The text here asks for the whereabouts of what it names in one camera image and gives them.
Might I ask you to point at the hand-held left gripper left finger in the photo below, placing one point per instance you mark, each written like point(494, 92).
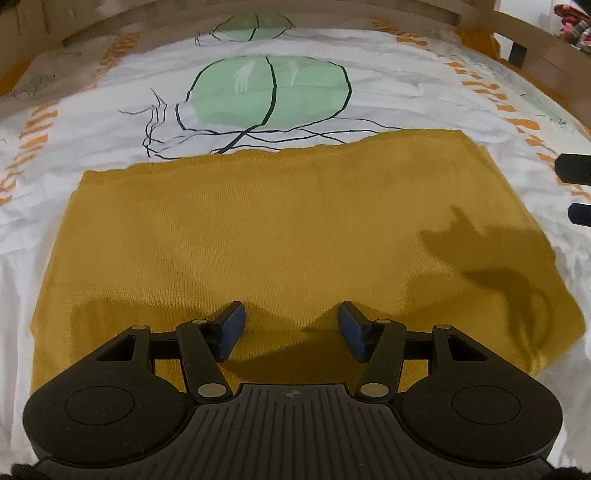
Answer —
point(231, 330)

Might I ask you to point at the white leaf-print bedsheet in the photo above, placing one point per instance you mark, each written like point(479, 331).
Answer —
point(115, 138)

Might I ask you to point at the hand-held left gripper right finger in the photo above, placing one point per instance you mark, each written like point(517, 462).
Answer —
point(353, 330)

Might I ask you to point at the red patterned cloth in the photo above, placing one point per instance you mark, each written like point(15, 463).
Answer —
point(575, 25)

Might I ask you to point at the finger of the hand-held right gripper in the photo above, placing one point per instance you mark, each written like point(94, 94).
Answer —
point(581, 214)
point(575, 170)

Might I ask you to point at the mustard yellow knit sweater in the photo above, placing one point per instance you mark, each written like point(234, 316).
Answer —
point(277, 230)

